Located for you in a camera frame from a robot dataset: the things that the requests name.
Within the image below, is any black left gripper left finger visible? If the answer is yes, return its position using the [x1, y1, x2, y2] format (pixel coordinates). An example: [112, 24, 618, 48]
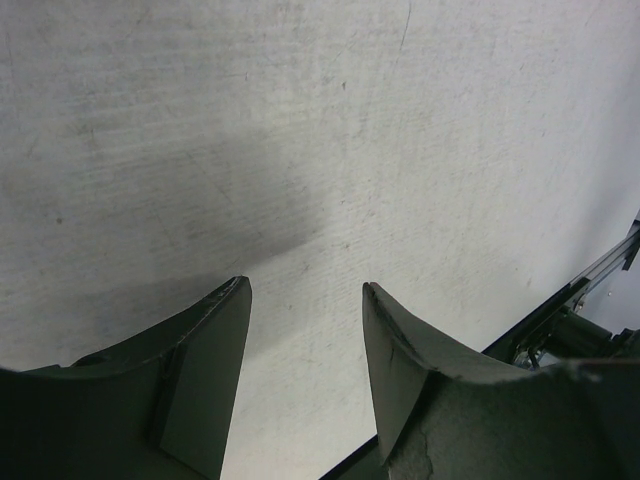
[1, 276, 251, 479]

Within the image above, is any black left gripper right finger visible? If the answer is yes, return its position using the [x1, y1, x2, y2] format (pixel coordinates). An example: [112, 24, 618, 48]
[363, 283, 639, 479]

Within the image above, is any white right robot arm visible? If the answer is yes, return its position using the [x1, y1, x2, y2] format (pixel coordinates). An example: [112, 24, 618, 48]
[510, 307, 639, 371]

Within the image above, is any aluminium front frame rail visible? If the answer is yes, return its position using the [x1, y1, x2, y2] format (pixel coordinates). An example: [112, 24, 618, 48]
[329, 229, 639, 479]

